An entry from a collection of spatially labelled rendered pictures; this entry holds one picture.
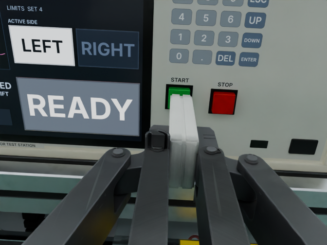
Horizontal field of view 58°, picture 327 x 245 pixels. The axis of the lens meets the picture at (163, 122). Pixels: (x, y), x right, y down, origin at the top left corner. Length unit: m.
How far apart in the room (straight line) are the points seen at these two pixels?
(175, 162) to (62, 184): 0.15
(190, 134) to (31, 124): 0.18
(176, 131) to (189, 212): 0.14
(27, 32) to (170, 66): 0.12
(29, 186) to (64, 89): 0.09
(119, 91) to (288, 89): 0.14
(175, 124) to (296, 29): 0.14
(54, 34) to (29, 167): 0.12
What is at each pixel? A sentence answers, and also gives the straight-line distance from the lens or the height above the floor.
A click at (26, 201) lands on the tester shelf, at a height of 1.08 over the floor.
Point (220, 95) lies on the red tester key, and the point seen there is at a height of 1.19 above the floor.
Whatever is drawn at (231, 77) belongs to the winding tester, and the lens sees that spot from 0.25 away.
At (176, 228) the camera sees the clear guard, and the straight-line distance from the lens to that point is 0.29.
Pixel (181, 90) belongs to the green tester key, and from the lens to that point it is 0.25.
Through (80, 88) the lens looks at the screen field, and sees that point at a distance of 0.26.
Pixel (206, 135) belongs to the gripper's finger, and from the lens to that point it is 0.17.
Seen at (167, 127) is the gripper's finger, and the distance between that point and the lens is 0.18.
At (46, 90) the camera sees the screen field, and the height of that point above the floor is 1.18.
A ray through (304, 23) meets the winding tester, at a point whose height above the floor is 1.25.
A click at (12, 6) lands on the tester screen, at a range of 0.27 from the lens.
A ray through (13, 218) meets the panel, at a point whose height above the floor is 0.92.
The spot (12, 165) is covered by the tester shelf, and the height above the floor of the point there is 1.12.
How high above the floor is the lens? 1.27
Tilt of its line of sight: 25 degrees down
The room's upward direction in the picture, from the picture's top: 3 degrees clockwise
